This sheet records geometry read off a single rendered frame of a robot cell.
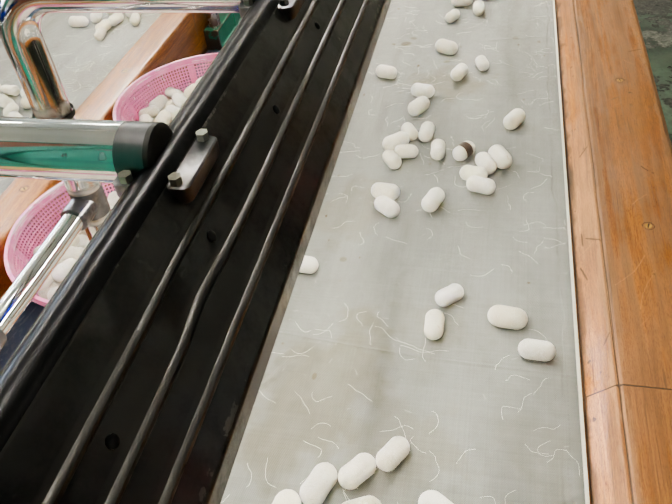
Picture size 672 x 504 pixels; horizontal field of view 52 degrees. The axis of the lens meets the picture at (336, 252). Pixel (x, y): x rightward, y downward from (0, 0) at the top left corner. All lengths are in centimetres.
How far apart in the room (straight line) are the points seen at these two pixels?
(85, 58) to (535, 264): 85
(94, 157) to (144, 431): 10
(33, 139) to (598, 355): 51
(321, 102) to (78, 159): 14
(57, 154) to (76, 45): 108
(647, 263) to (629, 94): 32
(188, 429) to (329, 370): 43
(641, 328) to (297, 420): 31
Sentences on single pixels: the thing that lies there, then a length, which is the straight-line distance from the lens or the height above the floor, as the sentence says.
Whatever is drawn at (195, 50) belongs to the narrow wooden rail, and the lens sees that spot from 133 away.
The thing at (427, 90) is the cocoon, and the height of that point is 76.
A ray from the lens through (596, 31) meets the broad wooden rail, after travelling 115.
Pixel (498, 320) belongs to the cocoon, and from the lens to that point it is 66.
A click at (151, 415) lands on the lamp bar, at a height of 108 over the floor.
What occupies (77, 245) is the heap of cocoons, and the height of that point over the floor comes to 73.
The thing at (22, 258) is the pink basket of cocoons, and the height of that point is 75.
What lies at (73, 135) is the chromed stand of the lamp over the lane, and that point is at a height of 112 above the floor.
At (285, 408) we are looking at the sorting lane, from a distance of 63.
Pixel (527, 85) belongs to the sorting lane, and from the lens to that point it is 104.
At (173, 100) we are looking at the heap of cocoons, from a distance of 109.
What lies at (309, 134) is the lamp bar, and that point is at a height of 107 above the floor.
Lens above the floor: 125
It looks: 42 degrees down
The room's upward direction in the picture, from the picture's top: 7 degrees counter-clockwise
